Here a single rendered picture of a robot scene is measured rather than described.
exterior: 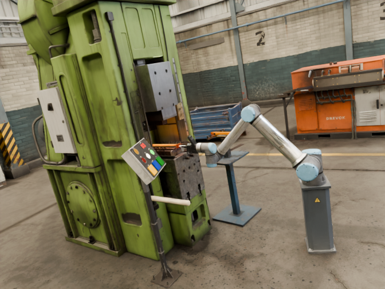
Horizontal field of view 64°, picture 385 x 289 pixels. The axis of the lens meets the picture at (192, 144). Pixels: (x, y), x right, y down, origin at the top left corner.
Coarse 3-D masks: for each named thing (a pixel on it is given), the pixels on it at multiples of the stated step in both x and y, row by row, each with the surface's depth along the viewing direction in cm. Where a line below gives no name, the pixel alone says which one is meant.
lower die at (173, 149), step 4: (164, 148) 291; (168, 148) 288; (172, 148) 285; (176, 148) 287; (180, 148) 292; (156, 152) 289; (164, 152) 283; (168, 152) 280; (172, 152) 282; (176, 152) 287; (180, 152) 292
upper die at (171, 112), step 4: (168, 108) 278; (172, 108) 283; (148, 112) 280; (152, 112) 277; (156, 112) 274; (160, 112) 271; (164, 112) 274; (168, 112) 278; (172, 112) 283; (148, 116) 281; (152, 116) 278; (156, 116) 276; (160, 116) 273; (164, 116) 274; (168, 116) 278; (172, 116) 283; (148, 120) 283; (152, 120) 280; (156, 120) 277
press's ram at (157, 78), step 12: (144, 72) 261; (156, 72) 266; (168, 72) 278; (144, 84) 265; (156, 84) 265; (168, 84) 278; (144, 96) 270; (156, 96) 265; (168, 96) 278; (144, 108) 274; (156, 108) 266
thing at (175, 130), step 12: (156, 12) 286; (168, 12) 300; (168, 24) 301; (168, 36) 300; (168, 48) 300; (156, 60) 301; (180, 72) 316; (180, 84) 316; (180, 96) 315; (168, 120) 316; (180, 120) 314; (156, 132) 331; (168, 132) 321; (180, 132) 314; (192, 132) 332
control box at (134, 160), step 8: (136, 144) 232; (144, 144) 242; (128, 152) 218; (144, 152) 234; (128, 160) 219; (136, 160) 218; (152, 160) 236; (136, 168) 220; (144, 168) 219; (160, 168) 239; (144, 176) 221; (152, 176) 221
